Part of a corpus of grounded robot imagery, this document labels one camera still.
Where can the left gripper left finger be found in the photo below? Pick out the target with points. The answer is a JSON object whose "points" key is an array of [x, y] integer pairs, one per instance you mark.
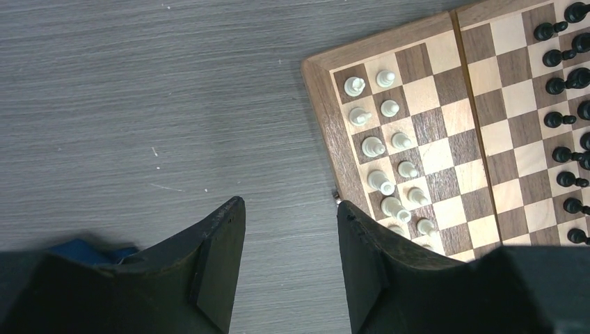
{"points": [[184, 284]]}

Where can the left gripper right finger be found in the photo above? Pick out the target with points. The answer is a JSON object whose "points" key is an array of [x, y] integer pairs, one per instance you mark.
{"points": [[394, 285]]}

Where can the tall white chess piece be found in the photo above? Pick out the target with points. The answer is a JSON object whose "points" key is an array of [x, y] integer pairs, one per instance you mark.
{"points": [[380, 181], [392, 207]]}

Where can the white chess bishop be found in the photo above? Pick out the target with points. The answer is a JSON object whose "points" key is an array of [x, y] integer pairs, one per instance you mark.
{"points": [[372, 147]]}

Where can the wooden chess board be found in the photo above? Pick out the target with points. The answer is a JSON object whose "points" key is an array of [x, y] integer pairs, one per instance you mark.
{"points": [[495, 121]]}

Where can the white chess knight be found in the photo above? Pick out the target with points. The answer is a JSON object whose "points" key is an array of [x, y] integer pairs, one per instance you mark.
{"points": [[359, 117]]}

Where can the white chess pawn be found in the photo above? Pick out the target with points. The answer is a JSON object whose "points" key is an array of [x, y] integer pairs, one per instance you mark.
{"points": [[385, 78], [426, 227], [389, 108]]}

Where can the white chess rook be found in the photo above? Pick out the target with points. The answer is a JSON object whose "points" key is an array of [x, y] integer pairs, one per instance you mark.
{"points": [[354, 86]]}

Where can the black chess piece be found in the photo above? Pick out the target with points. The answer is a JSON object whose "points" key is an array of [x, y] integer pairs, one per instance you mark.
{"points": [[546, 30]]}

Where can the dark blue cloth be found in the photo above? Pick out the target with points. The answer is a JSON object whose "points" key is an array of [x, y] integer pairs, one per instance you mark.
{"points": [[82, 251]]}

